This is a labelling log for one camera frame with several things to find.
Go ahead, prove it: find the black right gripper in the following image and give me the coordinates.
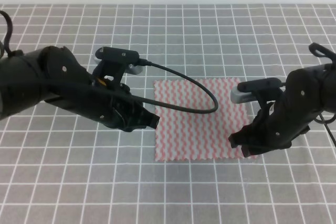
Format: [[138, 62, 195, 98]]
[[228, 97, 311, 157]]

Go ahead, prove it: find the black left camera cable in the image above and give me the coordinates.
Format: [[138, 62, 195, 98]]
[[39, 58, 220, 114]]

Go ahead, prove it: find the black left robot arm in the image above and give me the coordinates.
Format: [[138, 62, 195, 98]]
[[1, 46, 160, 132]]

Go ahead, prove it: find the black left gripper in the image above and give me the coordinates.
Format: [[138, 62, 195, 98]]
[[45, 74, 160, 132]]

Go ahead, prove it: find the grey grid tablecloth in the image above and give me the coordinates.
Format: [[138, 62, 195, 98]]
[[1, 4, 335, 223]]

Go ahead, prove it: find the right wrist camera black silver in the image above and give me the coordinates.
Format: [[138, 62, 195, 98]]
[[230, 78, 285, 108]]

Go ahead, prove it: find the pink white wavy striped towel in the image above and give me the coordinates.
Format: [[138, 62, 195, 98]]
[[154, 78, 250, 161]]

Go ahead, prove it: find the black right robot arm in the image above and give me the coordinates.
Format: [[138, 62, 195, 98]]
[[228, 42, 335, 157]]

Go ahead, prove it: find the left wrist camera black silver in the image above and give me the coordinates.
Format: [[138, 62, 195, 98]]
[[92, 47, 143, 87]]

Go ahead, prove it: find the wrist camera black silver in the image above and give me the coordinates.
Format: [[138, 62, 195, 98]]
[[92, 47, 143, 87], [230, 78, 285, 108]]

